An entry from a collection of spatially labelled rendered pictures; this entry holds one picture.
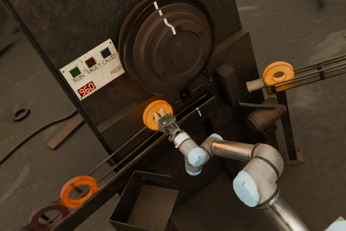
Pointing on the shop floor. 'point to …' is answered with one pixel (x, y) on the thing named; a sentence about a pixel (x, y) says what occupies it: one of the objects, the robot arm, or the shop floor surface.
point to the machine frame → (91, 3)
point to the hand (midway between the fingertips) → (156, 112)
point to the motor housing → (265, 122)
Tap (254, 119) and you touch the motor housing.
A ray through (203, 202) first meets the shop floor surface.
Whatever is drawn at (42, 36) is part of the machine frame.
